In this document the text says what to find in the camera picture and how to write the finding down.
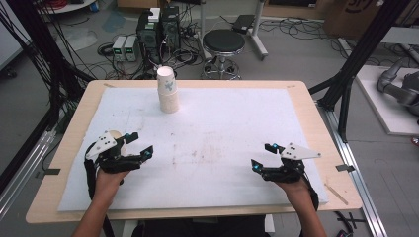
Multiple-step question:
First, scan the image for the white floor board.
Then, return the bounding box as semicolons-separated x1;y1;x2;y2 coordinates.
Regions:
355;63;419;137

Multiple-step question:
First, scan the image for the wooden table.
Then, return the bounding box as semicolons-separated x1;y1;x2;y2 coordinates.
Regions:
25;79;364;225

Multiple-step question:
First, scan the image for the person's left hand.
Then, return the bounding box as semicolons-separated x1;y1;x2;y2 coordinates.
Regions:
94;168;131;199

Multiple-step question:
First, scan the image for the person's right hand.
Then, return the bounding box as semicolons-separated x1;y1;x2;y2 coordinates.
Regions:
275;179;312;207

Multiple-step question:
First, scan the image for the white floral paper cup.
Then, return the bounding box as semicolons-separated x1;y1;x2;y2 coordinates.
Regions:
108;129;128;157

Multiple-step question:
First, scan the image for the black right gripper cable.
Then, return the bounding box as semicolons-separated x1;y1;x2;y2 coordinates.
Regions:
300;174;320;211

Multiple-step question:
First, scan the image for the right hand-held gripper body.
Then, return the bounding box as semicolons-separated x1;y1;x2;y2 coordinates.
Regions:
261;142;322;185

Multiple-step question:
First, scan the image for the black cabled frame post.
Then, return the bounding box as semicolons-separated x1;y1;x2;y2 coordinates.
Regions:
0;0;95;194

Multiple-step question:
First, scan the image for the stack of white paper cups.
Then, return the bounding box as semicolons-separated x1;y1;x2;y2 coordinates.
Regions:
156;65;181;115

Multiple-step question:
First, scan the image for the flat black device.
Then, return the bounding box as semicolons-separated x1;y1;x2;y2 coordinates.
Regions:
231;13;257;35

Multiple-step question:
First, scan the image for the grey bench power supply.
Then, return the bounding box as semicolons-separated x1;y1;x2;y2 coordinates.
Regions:
112;35;128;63
124;35;140;63

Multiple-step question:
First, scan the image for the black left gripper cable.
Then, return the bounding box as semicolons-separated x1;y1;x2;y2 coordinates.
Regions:
83;151;99;201

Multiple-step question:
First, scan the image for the person's dark lap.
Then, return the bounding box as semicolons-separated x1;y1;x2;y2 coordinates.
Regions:
130;215;269;237

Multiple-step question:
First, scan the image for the black computer tower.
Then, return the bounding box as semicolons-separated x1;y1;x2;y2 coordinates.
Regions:
160;5;182;50
136;11;163;65

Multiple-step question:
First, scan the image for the black tape strip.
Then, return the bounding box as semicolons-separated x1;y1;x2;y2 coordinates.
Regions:
335;163;356;173
35;168;61;180

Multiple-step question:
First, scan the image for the aluminium floor rail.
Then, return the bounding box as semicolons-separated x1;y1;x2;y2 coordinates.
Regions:
0;129;57;221
316;101;389;237

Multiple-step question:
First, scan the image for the white-legged wooden desk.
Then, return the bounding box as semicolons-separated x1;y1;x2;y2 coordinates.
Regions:
197;0;270;62

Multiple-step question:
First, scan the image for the black metal frame post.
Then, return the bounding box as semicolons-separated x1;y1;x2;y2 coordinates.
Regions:
308;0;407;143

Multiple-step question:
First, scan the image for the printed cardboard box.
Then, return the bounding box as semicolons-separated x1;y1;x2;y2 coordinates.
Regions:
322;0;384;41

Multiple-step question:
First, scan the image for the black round stool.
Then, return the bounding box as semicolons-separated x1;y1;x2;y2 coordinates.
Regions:
201;29;246;81

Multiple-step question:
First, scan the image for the white paper table cover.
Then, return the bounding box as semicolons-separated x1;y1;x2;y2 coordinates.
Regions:
57;87;330;212

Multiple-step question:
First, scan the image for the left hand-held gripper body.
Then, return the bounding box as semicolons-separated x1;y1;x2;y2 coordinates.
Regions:
84;130;144;175

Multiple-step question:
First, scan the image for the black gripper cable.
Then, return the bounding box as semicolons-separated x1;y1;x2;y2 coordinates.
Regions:
300;174;320;211
83;151;99;201

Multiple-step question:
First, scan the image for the small white box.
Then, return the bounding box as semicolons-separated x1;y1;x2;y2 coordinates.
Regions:
147;7;162;24

